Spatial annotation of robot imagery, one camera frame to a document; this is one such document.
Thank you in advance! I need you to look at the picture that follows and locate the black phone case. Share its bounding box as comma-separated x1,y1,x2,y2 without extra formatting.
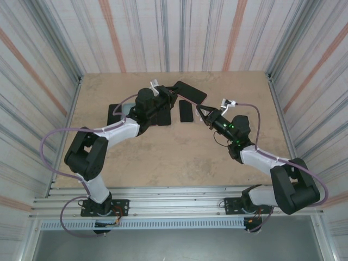
157,108,172,127

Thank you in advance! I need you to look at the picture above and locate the small electronics board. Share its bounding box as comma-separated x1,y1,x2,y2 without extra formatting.
94,219,121,227

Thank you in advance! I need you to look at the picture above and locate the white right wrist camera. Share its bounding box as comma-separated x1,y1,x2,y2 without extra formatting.
220,99,238,115

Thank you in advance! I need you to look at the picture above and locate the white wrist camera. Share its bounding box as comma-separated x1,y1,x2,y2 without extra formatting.
148,79,160,96
220,99,238,115

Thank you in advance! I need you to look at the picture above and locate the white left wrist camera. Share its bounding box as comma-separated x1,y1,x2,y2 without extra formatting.
148,79,160,96

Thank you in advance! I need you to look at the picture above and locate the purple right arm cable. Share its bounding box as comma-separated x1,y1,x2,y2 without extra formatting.
235,102,329,234

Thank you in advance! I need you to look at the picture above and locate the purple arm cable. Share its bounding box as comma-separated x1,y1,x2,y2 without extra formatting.
39,94,139,239
235,102,329,234

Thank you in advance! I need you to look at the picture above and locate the aluminium side rail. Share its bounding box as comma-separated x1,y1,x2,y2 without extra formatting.
46,74,84,198
266,72,308,194

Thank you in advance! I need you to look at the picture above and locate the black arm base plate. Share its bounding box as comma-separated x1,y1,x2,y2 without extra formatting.
80,199,130,218
223,197,274,217

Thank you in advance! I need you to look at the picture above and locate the aluminium rail frame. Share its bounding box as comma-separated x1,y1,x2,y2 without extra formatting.
28,185,326,220

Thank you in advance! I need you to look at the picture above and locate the black cable connector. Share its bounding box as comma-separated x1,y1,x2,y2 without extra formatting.
244,217,263,234

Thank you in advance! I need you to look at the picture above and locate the perforated grey cable tray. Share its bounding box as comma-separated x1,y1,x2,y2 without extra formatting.
40,219,247,231

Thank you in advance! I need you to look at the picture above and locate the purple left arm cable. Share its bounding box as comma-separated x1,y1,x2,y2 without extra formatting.
39,94,139,239

